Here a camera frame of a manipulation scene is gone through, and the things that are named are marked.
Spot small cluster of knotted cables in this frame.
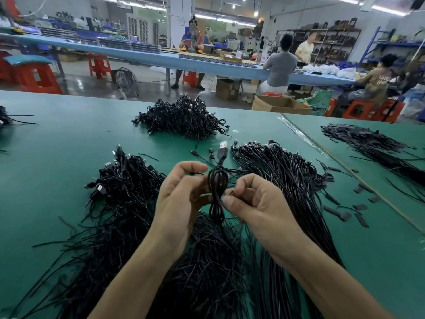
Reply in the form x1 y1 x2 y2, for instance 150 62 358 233
86 146 167 218

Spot green bag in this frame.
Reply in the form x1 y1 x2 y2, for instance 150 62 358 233
302 89 335 116

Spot person's right forearm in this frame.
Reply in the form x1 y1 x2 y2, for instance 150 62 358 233
286 244 393 319

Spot pile of black cables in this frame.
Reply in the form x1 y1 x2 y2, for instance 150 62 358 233
10 148 256 319

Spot grey floor fan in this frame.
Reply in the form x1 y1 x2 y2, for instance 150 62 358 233
110 67 139 98

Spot pile of white bags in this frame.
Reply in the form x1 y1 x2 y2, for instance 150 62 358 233
302 63 359 80

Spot person's left forearm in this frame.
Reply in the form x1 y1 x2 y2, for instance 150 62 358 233
88 239 177 319

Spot small cardboard box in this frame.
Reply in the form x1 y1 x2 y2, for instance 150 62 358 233
214 78 241 101

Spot heap of black cables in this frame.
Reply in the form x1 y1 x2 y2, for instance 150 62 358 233
0 106 37 127
132 95 228 140

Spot single black cable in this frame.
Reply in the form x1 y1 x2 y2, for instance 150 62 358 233
207 141 231 225

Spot scattered dark tie pieces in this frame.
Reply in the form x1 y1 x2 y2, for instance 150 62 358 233
317 159 381 228

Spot bundle of long black cables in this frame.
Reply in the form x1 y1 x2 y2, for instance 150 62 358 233
191 139 346 319

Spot white pillar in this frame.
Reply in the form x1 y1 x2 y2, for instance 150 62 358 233
169 0 193 49

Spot person's left hand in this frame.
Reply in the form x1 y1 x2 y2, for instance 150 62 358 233
149 161 213 260

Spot blue metal rack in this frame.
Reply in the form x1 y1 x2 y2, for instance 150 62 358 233
362 26 425 65

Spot person's right hand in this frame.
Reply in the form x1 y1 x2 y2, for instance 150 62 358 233
222 173 309 263

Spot open cardboard box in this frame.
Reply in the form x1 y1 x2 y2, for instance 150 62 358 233
251 95 313 115

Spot red plastic stool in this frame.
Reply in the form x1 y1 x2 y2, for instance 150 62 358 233
182 71 199 88
342 98 406 122
0 50 13 84
88 53 112 79

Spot spread of straight black cables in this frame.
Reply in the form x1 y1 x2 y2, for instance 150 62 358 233
321 123 425 187

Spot red stool with blue seat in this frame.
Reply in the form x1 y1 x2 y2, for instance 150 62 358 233
3 55 62 95

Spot metal storage shelf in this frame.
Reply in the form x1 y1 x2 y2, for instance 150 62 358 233
275 19 363 64

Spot long blue workbench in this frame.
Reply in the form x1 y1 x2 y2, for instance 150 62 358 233
0 33 356 88

